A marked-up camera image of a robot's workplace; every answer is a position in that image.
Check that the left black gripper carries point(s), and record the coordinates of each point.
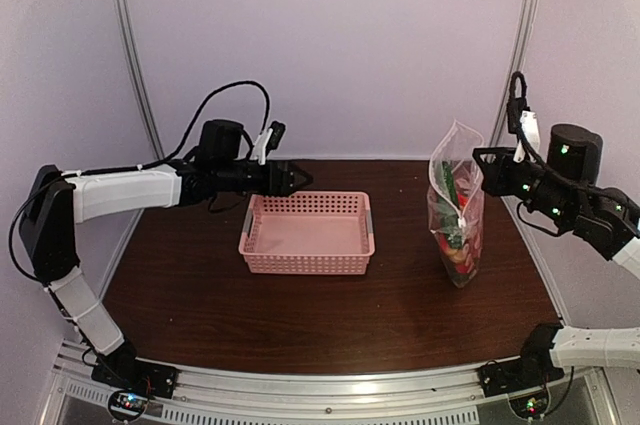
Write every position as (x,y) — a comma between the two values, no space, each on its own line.
(284,178)

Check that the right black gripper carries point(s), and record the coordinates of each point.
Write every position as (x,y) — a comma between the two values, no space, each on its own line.
(491,183)

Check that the clear zip top bag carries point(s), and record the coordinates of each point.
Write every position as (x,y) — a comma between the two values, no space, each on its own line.
(458,232)

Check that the pink plastic basket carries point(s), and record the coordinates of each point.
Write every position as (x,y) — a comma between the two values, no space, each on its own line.
(308,233)

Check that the green fake cucumber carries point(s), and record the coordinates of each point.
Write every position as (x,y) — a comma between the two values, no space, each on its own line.
(449,183)

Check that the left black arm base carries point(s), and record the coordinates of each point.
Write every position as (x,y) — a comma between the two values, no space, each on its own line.
(135,375)

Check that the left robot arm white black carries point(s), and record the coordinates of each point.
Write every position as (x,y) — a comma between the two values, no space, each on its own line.
(59,201)

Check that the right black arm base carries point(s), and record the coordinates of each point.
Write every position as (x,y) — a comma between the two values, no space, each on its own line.
(532,368)

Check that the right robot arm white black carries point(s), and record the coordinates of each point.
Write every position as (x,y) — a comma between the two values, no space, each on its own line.
(562,188)

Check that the right circuit board with leds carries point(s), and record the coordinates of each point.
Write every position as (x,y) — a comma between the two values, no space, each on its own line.
(529,408)

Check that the circuit board with leds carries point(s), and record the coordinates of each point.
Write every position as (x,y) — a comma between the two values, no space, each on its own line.
(529,408)
(126,406)

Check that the left circuit board with leds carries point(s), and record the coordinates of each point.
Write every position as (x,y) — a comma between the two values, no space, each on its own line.
(126,406)

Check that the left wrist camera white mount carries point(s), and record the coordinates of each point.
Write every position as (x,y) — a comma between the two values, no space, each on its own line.
(267,141)

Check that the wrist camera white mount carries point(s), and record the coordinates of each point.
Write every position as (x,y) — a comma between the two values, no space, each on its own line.
(267,141)
(522,123)

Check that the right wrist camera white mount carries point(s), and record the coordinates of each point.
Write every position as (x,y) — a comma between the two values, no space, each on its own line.
(522,123)

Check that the right aluminium frame post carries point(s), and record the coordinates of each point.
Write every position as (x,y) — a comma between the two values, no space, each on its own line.
(525,25)

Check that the aluminium frame post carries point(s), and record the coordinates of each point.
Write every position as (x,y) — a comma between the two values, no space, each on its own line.
(525,25)
(134,68)

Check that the front aluminium rail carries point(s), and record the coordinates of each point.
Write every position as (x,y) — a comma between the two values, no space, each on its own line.
(451,395)

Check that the left aluminium frame post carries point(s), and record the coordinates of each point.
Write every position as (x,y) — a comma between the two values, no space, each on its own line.
(134,68)

